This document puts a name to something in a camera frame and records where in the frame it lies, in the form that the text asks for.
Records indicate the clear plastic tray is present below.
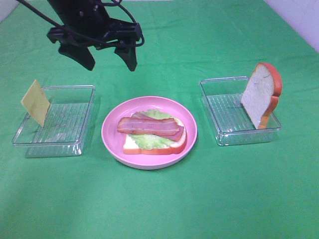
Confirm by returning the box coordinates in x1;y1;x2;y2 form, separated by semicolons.
199;76;281;146
12;85;95;158

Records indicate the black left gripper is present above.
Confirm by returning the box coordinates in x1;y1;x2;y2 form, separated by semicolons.
47;0;143;72

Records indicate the yellow cheese slice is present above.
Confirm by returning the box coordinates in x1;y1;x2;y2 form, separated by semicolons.
20;80;50;127

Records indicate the toast slice with red crust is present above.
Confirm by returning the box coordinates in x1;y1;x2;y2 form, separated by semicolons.
123;118;187;155

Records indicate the clear left plastic tray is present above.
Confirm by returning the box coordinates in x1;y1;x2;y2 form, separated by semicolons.
12;85;95;158

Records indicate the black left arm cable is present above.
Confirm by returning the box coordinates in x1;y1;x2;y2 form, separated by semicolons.
16;0;146;48

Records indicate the green tablecloth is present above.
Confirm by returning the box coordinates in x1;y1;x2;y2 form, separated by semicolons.
0;0;319;239

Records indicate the pink round plate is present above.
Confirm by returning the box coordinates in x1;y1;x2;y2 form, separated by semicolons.
101;96;197;170

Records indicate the green lettuce leaf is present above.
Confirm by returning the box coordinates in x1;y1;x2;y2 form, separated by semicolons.
127;109;177;150

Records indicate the clear right plastic tray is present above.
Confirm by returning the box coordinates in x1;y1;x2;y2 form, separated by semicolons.
199;76;281;146

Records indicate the bacon strip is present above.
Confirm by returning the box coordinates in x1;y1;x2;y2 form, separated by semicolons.
117;117;181;136
147;118;184;141

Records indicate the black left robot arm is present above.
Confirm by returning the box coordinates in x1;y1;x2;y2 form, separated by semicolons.
47;0;144;71

